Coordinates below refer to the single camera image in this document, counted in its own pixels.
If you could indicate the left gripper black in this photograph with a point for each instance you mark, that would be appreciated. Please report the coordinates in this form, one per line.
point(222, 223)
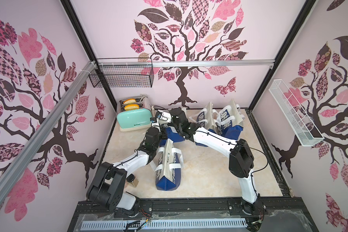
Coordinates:
point(160, 132)

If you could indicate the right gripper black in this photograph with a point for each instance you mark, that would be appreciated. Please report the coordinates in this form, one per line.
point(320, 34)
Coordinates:
point(177, 115)

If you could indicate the takeout bag blue beige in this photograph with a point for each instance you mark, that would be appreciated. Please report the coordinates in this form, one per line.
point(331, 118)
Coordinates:
point(168, 172)
point(206, 119)
point(230, 121)

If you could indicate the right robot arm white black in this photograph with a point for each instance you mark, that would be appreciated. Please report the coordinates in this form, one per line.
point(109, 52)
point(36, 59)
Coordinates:
point(241, 159)

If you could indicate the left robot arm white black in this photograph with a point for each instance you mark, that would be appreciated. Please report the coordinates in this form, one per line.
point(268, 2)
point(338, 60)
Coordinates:
point(107, 187)

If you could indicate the mint green toaster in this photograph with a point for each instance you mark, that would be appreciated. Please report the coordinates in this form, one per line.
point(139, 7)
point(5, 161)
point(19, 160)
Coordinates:
point(135, 119)

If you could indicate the front bread slice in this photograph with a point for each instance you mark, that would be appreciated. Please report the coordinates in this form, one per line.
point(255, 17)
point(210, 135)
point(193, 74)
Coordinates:
point(130, 107)

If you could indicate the bread slice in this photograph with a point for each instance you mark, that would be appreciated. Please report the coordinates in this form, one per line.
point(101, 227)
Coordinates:
point(130, 107)
point(129, 101)

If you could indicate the rear bread slice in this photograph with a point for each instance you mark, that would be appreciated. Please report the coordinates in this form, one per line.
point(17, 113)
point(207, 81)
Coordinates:
point(129, 101)

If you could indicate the small jar with dark lid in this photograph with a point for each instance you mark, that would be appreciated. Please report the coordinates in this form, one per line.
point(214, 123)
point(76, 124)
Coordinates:
point(132, 180)

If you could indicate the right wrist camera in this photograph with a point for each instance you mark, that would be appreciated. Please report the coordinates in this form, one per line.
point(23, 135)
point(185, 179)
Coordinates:
point(163, 116)

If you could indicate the aluminium rail back wall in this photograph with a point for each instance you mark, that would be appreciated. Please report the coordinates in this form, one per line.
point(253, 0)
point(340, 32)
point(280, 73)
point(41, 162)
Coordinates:
point(193, 63)

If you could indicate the aluminium rail wall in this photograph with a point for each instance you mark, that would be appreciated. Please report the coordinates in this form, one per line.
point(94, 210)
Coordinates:
point(193, 63)
point(21, 162)

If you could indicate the black wire basket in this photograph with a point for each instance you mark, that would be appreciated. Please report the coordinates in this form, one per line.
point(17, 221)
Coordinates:
point(123, 73)

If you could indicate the white slotted cable duct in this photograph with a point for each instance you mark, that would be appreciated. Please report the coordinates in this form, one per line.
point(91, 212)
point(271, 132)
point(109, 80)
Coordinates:
point(162, 224)

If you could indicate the white wire shelf basket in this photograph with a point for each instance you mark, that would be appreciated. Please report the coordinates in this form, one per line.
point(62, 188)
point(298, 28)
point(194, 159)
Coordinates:
point(290, 101)

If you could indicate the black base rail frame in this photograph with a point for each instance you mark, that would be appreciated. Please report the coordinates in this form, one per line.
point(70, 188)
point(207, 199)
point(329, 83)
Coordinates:
point(281, 214)

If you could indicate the aluminium rail left wall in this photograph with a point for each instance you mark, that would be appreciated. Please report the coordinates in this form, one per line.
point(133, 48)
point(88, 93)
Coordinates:
point(21, 162)

